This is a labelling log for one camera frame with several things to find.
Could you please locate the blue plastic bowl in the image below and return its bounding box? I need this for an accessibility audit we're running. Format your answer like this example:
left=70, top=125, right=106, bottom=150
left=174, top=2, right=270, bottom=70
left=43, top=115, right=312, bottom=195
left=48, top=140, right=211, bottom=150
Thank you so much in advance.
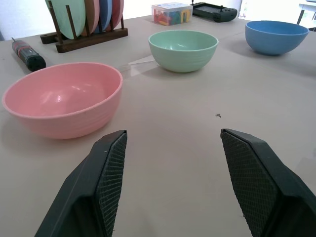
left=245, top=20, right=310, bottom=56

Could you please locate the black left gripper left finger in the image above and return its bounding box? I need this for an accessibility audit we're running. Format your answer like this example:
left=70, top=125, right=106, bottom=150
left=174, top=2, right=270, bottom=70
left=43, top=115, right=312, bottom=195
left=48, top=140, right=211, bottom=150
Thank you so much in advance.
left=34, top=130, right=128, bottom=237

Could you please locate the dark wooden plate rack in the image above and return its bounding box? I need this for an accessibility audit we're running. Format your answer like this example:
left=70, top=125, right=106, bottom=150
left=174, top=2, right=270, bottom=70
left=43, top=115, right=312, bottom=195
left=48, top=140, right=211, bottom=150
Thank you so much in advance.
left=40, top=0, right=129, bottom=53

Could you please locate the clear box of coloured blocks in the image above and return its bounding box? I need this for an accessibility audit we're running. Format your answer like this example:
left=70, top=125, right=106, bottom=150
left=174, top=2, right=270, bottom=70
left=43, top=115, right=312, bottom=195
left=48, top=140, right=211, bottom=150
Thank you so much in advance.
left=151, top=1, right=194, bottom=26

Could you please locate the red plate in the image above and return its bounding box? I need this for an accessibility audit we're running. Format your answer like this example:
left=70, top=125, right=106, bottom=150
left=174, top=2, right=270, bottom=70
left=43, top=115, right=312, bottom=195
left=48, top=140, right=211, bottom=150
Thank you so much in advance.
left=108, top=0, right=124, bottom=31

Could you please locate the black handheld controller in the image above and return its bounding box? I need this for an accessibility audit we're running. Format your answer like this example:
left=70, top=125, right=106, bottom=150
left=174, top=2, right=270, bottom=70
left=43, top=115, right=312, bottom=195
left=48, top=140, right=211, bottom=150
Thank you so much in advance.
left=190, top=0, right=238, bottom=23

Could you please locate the black electric screwdriver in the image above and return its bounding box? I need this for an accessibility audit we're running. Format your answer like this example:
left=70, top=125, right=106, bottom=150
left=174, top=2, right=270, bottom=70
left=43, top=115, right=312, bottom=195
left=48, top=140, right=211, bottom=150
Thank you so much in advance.
left=10, top=37, right=47, bottom=73

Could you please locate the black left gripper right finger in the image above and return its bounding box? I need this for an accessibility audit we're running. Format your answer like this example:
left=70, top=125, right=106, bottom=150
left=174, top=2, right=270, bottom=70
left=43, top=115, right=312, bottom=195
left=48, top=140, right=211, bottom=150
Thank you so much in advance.
left=220, top=128, right=316, bottom=237

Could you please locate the blue plate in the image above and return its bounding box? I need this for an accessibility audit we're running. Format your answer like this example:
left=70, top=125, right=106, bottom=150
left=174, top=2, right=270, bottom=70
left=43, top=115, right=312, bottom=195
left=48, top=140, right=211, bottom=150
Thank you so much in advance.
left=94, top=0, right=114, bottom=34

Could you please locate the green plastic bowl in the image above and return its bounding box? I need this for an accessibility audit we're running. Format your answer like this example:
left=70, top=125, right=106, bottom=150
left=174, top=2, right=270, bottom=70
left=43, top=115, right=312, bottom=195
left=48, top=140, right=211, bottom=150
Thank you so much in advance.
left=148, top=30, right=219, bottom=74

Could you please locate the pink plate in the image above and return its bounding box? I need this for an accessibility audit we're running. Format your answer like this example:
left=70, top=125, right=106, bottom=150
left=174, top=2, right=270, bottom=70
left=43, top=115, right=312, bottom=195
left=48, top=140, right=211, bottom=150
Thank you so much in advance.
left=90, top=0, right=101, bottom=35

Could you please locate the pink plastic bowl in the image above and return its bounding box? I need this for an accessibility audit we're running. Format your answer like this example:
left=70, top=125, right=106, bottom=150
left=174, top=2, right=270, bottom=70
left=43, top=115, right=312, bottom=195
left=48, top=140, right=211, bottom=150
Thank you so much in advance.
left=1, top=62, right=123, bottom=140

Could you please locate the brown plate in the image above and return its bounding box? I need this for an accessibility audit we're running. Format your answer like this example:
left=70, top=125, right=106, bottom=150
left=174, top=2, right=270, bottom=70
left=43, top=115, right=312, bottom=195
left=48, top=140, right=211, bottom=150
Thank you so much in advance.
left=81, top=0, right=95, bottom=38

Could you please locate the green plate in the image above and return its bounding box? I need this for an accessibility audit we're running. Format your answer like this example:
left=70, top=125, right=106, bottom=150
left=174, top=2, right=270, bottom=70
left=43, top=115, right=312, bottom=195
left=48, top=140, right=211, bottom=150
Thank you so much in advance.
left=45, top=0, right=87, bottom=40

